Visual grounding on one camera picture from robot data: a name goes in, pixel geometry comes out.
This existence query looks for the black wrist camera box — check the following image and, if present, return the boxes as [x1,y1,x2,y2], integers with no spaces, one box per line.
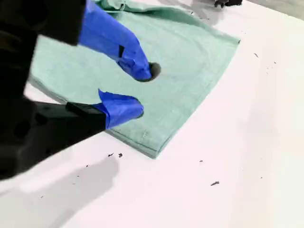
[214,0,243,8]

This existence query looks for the pale green T-shirt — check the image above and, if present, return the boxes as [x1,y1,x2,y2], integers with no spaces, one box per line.
[28,0,242,160]

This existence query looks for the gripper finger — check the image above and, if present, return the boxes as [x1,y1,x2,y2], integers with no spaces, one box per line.
[79,0,162,83]
[66,89,144,141]

